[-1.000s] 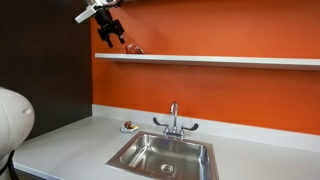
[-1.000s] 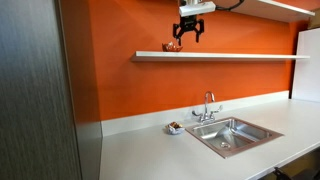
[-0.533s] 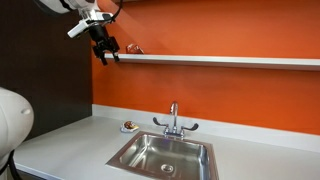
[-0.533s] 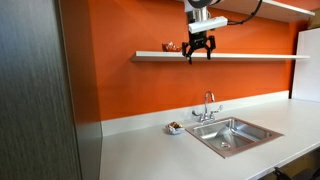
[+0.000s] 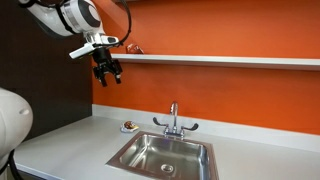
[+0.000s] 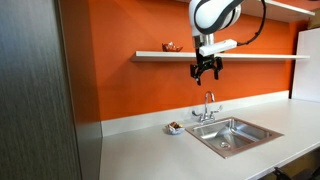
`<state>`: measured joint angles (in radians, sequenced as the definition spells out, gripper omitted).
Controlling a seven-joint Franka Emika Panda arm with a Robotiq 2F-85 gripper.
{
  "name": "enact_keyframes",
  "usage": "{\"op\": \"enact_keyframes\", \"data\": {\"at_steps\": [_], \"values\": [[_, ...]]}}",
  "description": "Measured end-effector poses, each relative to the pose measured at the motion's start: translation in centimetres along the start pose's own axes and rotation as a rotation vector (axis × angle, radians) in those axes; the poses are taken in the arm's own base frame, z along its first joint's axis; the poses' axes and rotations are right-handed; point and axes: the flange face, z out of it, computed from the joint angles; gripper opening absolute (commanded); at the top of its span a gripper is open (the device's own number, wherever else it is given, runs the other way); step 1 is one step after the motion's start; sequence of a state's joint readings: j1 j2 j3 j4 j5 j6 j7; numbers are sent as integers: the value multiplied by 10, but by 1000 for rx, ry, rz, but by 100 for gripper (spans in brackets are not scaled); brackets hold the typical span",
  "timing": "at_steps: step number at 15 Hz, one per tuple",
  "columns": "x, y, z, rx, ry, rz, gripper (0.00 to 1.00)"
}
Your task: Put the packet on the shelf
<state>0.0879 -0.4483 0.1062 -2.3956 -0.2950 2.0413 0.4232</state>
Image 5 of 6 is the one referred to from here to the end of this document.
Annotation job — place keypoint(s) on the dark wood cabinet panel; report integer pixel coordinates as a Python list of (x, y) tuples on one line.
[(46, 73)]

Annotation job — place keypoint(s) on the small bowl of candy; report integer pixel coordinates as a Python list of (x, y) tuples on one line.
[(129, 126)]

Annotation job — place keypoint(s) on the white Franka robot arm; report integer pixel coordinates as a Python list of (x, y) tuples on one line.
[(63, 13)]

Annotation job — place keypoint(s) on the white wall shelf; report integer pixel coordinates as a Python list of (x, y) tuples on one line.
[(216, 61)]

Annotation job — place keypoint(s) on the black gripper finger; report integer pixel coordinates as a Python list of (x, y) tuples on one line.
[(117, 71), (100, 76)]

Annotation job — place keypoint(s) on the chrome sink faucet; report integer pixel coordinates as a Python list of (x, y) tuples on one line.
[(174, 121)]

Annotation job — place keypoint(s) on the red snack packet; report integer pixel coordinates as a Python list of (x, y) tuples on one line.
[(135, 49)]

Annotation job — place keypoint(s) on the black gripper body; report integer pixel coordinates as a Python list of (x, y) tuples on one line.
[(102, 60)]

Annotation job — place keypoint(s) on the stainless steel sink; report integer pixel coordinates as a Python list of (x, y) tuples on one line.
[(166, 158)]

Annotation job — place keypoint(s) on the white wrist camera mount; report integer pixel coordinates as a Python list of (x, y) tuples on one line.
[(81, 50)]

